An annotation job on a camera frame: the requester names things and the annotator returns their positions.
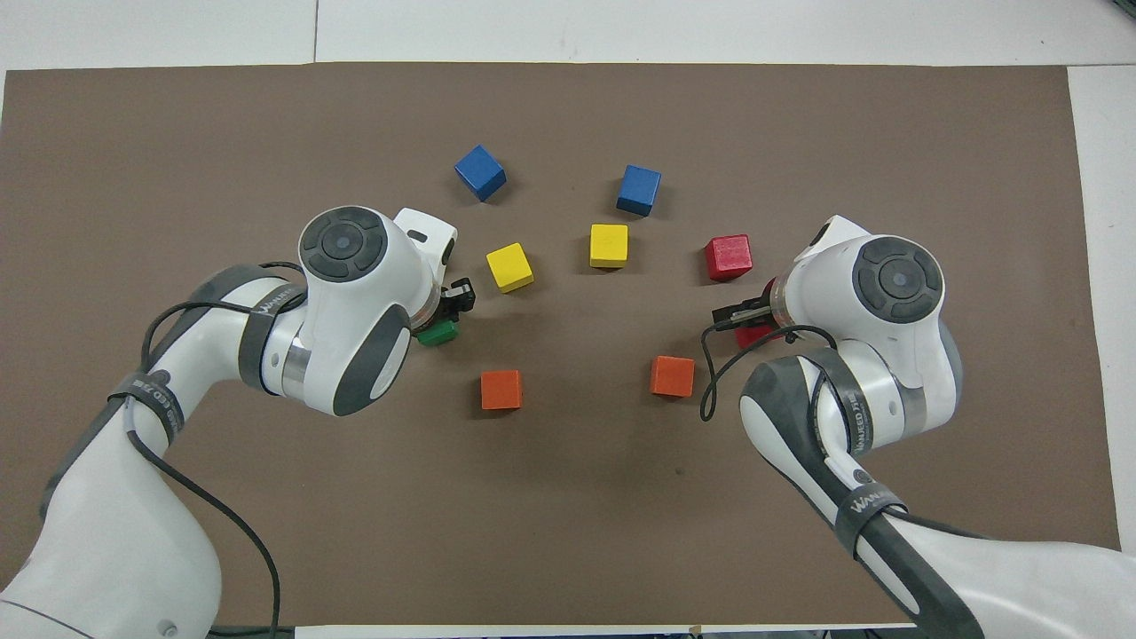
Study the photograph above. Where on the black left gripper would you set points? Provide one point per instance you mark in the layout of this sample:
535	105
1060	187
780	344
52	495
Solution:
448	309

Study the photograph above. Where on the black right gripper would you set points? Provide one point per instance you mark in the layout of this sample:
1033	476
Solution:
763	315

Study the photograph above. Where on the red wooden block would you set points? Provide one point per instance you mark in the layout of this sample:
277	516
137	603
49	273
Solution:
729	257
754	338

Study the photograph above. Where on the green wooden block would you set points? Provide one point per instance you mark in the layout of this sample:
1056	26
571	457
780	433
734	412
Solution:
437	335

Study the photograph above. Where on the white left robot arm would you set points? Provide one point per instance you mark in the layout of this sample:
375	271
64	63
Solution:
346	293

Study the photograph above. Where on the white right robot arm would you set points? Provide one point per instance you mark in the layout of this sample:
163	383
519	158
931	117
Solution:
896	293

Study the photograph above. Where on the yellow wooden block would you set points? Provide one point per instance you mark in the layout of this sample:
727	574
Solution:
609	247
509	268

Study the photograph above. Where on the orange wooden block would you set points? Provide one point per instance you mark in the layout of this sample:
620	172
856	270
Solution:
672	376
501	390

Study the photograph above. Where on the blue wooden block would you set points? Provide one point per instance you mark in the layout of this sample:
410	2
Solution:
639	191
480	173

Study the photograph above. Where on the brown table mat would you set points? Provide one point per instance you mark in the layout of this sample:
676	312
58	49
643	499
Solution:
568	497

